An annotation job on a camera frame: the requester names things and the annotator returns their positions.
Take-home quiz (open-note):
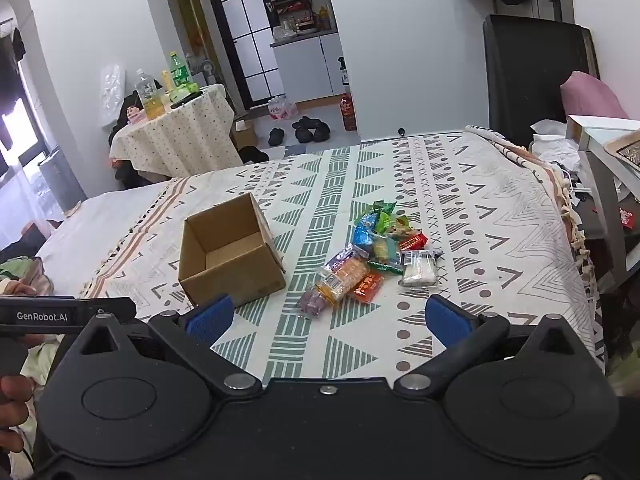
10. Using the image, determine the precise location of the clear teal cake packet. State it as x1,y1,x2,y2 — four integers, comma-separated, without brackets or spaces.
372,237,402,265

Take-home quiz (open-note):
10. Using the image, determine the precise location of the green cloth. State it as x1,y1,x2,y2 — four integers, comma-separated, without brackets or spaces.
0,256,55,296

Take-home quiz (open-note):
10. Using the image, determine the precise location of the cluttered kitchen counter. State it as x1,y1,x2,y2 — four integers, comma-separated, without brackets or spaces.
267,0,335,43

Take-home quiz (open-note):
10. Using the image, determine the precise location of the white plastic packaging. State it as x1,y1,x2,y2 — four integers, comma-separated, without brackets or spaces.
100,64,126,126

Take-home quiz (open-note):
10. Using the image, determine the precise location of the red oil bottle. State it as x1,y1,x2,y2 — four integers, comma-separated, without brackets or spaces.
339,92,358,132

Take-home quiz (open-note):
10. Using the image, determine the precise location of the green box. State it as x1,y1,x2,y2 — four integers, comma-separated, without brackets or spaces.
169,82,202,106

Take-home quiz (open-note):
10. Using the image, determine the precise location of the white side table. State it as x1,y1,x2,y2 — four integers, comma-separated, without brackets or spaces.
567,115,640,286

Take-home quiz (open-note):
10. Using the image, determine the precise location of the white cabinet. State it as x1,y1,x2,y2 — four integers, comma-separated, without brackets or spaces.
272,32,346,103

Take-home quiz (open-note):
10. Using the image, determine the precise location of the clear bottle with yellow drink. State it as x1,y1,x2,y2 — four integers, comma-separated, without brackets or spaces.
136,69,166,120

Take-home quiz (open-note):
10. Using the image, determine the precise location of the pink plastic bag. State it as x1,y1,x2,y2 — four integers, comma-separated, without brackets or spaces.
267,96,297,121

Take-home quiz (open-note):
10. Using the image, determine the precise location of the round table with dotted cloth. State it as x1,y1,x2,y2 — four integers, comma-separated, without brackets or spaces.
109,84,244,183

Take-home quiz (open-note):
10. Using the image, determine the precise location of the brown cardboard box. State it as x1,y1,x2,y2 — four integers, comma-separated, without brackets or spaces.
178,192,287,308

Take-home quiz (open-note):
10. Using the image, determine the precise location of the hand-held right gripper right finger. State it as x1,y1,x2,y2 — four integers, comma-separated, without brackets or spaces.
394,294,576,392

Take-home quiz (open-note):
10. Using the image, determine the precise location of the yellow wooden board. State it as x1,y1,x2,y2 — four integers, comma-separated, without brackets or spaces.
169,0,221,86

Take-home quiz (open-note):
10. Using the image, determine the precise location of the green soda bottle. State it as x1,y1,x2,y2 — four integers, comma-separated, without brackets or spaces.
169,51,193,88

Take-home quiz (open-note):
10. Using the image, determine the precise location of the electric fan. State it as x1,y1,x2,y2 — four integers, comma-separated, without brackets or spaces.
197,59,221,86

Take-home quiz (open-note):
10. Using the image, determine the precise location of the person's left hand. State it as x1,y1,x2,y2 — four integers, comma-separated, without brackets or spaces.
0,374,37,455

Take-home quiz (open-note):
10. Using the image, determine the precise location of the pile of snack packets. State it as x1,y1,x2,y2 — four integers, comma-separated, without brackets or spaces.
297,201,443,318

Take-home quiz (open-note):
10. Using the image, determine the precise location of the patterned bed blanket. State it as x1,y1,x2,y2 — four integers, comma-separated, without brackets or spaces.
80,130,601,381

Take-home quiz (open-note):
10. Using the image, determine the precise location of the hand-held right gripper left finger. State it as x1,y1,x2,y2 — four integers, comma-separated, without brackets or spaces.
70,294,263,395

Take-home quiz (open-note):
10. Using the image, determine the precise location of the black framed sliding door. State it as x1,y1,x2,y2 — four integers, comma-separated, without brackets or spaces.
204,0,281,108

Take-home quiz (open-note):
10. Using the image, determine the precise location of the small cardboard box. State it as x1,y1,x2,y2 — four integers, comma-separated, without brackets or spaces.
231,115,260,151

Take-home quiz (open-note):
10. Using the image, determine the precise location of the white bedsheet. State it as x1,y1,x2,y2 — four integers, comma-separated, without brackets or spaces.
37,180,173,301

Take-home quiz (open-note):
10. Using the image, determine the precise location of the white clothes heap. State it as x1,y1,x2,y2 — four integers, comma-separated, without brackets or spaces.
530,119,581,171

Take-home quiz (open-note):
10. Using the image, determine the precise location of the grey bin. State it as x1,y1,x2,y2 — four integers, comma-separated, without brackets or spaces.
37,147,88,221

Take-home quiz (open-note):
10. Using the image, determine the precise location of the black clothes heap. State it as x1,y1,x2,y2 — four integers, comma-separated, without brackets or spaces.
239,145,271,165

